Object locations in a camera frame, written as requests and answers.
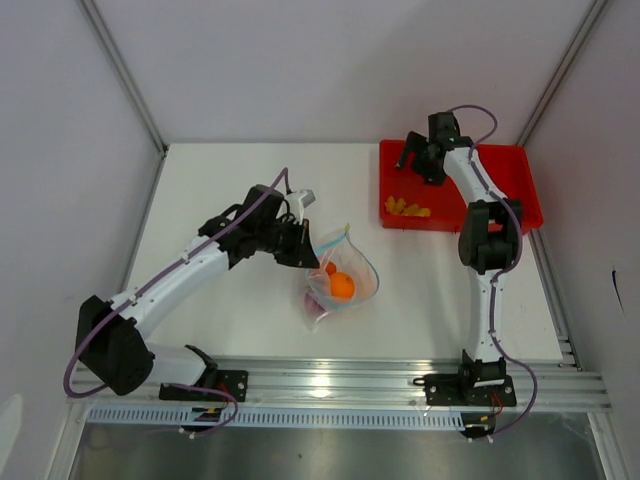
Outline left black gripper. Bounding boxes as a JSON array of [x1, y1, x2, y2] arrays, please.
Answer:
[[257, 216, 319, 269]]

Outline small orange pumpkin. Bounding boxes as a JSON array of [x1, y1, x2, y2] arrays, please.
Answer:
[[325, 261, 337, 276]]

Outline clear zip top bag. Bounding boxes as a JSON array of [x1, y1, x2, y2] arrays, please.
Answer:
[[296, 224, 380, 331]]

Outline orange fruit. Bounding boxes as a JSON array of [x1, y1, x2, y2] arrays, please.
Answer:
[[329, 271, 355, 299]]

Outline purple onion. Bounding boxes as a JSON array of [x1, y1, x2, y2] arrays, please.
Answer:
[[303, 292, 328, 321]]

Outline yellow food pieces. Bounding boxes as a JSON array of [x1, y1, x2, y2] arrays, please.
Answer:
[[384, 196, 431, 218]]

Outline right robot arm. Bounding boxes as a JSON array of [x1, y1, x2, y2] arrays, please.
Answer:
[[396, 109, 523, 404]]

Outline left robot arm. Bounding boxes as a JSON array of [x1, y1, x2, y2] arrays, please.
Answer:
[[74, 185, 320, 400]]

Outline red plastic tray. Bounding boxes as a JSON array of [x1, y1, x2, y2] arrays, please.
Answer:
[[379, 139, 544, 233]]

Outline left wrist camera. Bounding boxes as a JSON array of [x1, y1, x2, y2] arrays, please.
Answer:
[[287, 189, 316, 223]]

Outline aluminium rail frame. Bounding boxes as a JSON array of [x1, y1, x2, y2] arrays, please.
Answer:
[[64, 355, 614, 416]]

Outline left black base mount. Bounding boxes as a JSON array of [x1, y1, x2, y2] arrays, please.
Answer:
[[159, 370, 249, 403]]

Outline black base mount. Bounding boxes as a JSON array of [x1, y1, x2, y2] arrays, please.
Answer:
[[159, 370, 249, 403], [412, 373, 517, 407]]

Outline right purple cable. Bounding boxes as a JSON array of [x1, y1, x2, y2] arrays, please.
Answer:
[[447, 104, 539, 441]]

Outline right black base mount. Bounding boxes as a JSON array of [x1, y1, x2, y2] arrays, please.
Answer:
[[412, 373, 517, 407]]

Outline white slotted cable duct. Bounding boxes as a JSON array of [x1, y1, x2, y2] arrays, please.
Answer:
[[87, 405, 487, 431]]

